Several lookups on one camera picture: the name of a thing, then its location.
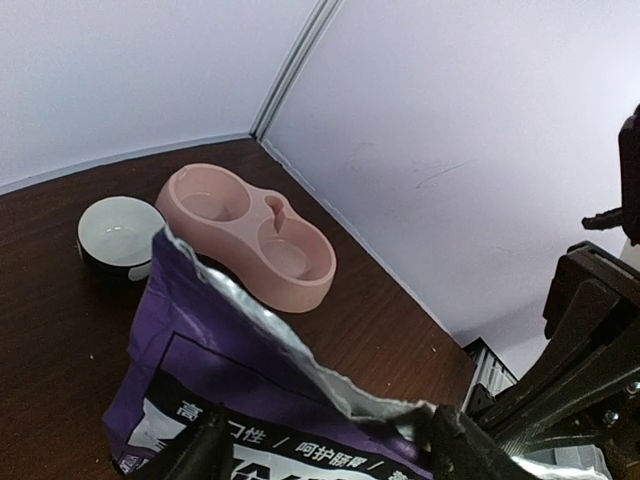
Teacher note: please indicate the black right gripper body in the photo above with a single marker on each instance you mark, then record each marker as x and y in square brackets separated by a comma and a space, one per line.
[584, 388]

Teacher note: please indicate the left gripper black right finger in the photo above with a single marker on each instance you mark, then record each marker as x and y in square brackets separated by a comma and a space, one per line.
[461, 450]

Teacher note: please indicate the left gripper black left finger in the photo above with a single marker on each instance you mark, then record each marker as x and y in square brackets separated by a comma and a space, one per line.
[201, 451]

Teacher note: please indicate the purple pet food bag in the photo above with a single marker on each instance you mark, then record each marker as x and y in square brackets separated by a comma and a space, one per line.
[199, 342]

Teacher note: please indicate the pink double pet feeder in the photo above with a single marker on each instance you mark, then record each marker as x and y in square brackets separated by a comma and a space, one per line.
[282, 259]

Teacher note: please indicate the black and white ceramic bowl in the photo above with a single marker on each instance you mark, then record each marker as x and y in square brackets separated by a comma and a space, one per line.
[114, 237]

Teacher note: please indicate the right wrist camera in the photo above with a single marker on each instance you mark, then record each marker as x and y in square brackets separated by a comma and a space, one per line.
[626, 215]

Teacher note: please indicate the right aluminium corner post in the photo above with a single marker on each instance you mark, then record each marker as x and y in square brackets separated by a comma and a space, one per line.
[314, 27]

